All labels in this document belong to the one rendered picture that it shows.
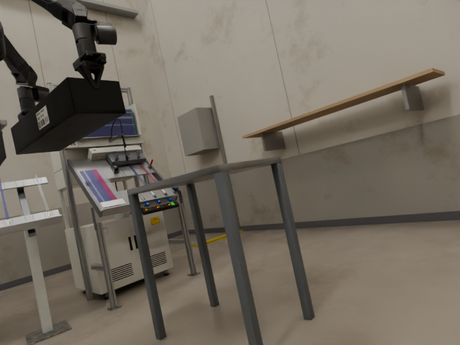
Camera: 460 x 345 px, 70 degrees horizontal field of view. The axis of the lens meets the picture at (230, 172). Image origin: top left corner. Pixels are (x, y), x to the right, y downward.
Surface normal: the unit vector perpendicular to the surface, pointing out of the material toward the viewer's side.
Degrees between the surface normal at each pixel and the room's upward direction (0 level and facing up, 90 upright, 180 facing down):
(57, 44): 90
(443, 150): 90
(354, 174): 90
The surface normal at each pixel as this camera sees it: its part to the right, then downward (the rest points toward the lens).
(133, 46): 0.66, -0.17
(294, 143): -0.72, 0.12
